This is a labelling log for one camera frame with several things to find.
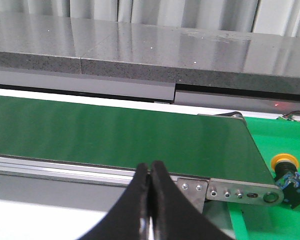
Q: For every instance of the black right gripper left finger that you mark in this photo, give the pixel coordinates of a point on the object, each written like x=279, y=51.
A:
x=128, y=219

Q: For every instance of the green conveyor belt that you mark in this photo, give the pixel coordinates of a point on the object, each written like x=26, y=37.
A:
x=197, y=145

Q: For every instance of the yellow push button switch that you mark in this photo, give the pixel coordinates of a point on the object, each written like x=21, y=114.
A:
x=287, y=177

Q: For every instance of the white pleated curtain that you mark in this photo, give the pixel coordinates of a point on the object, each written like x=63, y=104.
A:
x=276, y=17

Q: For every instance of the aluminium conveyor frame rail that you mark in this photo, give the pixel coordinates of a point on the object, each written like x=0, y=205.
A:
x=195, y=189

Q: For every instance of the grey stone counter slab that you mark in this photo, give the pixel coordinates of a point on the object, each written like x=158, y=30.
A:
x=183, y=66

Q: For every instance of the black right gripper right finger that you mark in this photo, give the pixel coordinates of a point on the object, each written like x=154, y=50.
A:
x=173, y=216

